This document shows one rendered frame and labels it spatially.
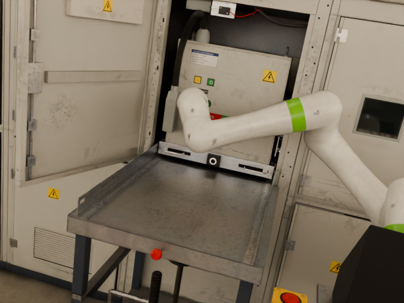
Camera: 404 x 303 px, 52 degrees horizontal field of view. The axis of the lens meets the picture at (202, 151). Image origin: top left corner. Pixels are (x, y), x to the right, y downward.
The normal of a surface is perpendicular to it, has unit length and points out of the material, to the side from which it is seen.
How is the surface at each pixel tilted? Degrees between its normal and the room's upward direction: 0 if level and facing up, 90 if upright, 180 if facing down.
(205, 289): 90
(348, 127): 90
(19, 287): 0
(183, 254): 90
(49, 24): 90
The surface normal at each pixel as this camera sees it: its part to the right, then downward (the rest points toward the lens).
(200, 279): -0.24, 0.25
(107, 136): 0.81, 0.29
